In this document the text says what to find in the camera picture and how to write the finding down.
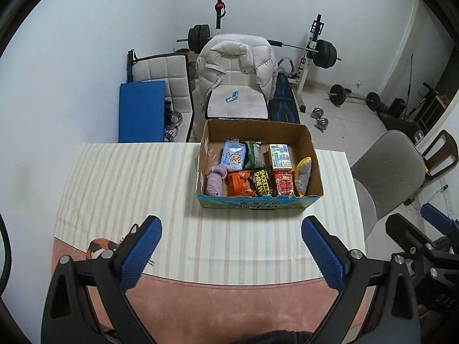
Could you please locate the black exercise machine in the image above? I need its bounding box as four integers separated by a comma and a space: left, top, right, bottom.
409, 82, 450, 130

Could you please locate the cardboard box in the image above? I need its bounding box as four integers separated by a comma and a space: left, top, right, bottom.
196, 119, 324, 210

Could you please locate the black wipes packet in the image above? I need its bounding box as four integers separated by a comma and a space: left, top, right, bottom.
250, 168, 276, 198

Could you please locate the white padded chair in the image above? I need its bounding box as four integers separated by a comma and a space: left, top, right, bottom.
204, 57, 269, 120
127, 51, 194, 142

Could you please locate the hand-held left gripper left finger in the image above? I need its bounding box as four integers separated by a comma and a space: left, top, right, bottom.
41, 215, 163, 344

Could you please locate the grey office chair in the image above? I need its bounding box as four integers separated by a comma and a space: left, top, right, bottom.
349, 130, 427, 244

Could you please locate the blue foam mat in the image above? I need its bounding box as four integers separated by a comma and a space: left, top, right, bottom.
119, 81, 166, 143

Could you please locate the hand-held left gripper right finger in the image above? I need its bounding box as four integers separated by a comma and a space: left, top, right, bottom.
301, 216, 422, 344

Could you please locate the brown wooden chair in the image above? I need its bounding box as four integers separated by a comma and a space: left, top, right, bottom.
423, 130, 459, 187

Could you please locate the white barbell rack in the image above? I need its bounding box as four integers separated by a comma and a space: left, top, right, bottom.
211, 0, 323, 113

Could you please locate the green snack packet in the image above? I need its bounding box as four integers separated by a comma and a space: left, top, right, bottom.
242, 140, 265, 171

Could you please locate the pink snack packet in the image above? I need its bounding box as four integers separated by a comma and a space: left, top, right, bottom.
204, 164, 228, 197

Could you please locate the orange snack packet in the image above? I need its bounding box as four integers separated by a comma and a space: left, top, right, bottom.
226, 171, 255, 198

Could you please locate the blue tissue pack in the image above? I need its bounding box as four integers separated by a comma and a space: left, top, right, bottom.
219, 140, 248, 172

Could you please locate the dark blue weight bench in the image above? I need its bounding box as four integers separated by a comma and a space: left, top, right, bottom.
269, 57, 302, 124

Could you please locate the black cable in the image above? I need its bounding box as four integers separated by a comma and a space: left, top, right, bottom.
0, 215, 13, 294

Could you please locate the black speaker box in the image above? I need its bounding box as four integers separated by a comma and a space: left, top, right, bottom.
388, 97, 407, 118

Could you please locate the barbell with black plates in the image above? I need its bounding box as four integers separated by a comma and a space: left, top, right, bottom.
177, 25, 341, 69

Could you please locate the person's dark fleece clothing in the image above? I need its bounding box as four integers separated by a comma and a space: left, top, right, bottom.
237, 330, 316, 344

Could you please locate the small black barbell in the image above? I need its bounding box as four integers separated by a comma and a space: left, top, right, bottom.
327, 84, 382, 112

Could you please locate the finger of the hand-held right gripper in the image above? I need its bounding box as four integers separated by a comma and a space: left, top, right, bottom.
385, 213, 442, 259
421, 204, 459, 237

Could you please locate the silver glitter pouch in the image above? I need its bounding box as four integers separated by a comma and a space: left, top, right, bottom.
294, 156, 312, 197

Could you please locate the brown bag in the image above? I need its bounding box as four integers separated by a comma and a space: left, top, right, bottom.
186, 48, 199, 90

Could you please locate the white puffer jacket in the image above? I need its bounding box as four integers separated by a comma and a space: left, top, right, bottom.
196, 34, 277, 110

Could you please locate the white and blue packet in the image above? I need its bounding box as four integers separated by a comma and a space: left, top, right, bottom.
265, 144, 292, 171

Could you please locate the red snack packet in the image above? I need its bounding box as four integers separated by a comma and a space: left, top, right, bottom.
271, 171, 296, 198

